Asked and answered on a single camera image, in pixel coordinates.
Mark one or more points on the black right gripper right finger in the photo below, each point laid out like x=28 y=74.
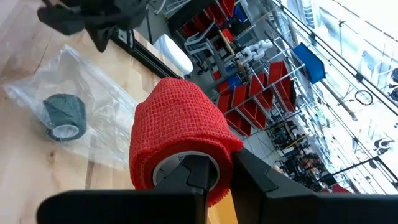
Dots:
x=295 y=208

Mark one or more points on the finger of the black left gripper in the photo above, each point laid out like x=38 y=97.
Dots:
x=100 y=39

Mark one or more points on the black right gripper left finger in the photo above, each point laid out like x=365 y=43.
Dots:
x=124 y=207

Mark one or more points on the clear plastic bag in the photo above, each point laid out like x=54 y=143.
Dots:
x=105 y=118

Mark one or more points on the dark green bandage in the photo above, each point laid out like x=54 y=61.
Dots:
x=65 y=112

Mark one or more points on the red bandage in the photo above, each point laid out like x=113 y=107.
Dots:
x=177 y=118

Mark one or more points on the yellow plastic bin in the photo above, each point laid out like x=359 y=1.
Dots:
x=222 y=211

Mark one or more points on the white pedal trash can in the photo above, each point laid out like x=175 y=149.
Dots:
x=174 y=53

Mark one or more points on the red storage bin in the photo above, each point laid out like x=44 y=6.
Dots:
x=259 y=90
x=234 y=118
x=281 y=84
x=248 y=107

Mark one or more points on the beige wooden pole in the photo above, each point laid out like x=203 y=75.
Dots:
x=231 y=51

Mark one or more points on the metal shelf rack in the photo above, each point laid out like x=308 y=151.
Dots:
x=280 y=68

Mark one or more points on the blue storage bin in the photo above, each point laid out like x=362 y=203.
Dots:
x=311 y=62

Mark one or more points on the black metal table frame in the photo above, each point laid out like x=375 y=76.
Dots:
x=146 y=56

